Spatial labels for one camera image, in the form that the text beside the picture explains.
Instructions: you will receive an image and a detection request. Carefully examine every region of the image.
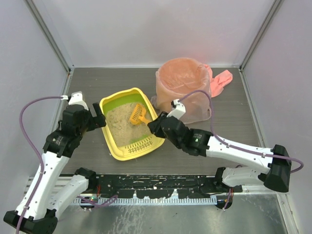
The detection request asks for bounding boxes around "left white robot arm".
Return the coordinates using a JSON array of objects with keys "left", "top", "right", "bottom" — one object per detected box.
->
[{"left": 3, "top": 103, "right": 106, "bottom": 234}]

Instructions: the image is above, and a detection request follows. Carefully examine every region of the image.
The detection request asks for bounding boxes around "yellow green litter box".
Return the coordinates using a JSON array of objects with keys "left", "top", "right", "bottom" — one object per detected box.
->
[{"left": 100, "top": 88, "right": 164, "bottom": 161}]

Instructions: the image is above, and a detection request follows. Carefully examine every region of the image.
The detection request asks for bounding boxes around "purple cable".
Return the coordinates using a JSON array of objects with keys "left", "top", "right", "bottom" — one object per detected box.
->
[
  {"left": 176, "top": 89, "right": 305, "bottom": 210},
  {"left": 16, "top": 95, "right": 119, "bottom": 234}
]

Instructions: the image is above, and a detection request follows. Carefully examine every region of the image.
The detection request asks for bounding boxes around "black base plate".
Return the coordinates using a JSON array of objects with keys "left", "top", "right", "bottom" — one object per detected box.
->
[{"left": 70, "top": 173, "right": 243, "bottom": 198}]

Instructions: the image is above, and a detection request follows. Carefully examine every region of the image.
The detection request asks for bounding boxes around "beige cat litter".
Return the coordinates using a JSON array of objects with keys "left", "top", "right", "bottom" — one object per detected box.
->
[{"left": 106, "top": 102, "right": 151, "bottom": 147}]

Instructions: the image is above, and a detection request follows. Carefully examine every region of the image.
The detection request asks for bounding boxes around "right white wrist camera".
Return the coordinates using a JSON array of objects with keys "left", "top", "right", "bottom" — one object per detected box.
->
[{"left": 166, "top": 99, "right": 186, "bottom": 120}]

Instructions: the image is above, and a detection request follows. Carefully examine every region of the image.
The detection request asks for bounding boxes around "pink cloth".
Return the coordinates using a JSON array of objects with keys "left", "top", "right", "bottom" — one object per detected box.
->
[{"left": 204, "top": 64, "right": 233, "bottom": 98}]

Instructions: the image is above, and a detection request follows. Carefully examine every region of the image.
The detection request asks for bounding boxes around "bin with pink bag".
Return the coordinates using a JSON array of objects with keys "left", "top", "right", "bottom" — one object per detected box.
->
[{"left": 151, "top": 58, "right": 211, "bottom": 124}]

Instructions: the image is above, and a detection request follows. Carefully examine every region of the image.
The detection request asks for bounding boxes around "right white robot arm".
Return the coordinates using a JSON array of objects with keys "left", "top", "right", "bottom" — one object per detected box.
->
[{"left": 147, "top": 113, "right": 292, "bottom": 193}]

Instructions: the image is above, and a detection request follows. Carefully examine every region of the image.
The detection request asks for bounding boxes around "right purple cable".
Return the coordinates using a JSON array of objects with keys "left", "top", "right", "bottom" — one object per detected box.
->
[{"left": 176, "top": 89, "right": 305, "bottom": 210}]

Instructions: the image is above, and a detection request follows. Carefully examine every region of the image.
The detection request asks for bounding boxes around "aluminium frame rail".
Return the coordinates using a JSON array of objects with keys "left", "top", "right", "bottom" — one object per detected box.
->
[{"left": 24, "top": 174, "right": 290, "bottom": 195}]

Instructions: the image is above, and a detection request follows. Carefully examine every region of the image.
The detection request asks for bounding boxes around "white slotted cable duct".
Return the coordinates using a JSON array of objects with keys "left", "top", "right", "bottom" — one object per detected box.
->
[{"left": 70, "top": 196, "right": 217, "bottom": 206}]

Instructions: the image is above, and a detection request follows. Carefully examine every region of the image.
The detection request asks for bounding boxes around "orange litter scoop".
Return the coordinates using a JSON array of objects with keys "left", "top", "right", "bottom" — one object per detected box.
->
[{"left": 129, "top": 103, "right": 152, "bottom": 125}]

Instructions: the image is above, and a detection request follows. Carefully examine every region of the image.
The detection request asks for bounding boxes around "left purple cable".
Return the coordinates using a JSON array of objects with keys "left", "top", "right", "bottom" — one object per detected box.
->
[{"left": 16, "top": 95, "right": 119, "bottom": 234}]

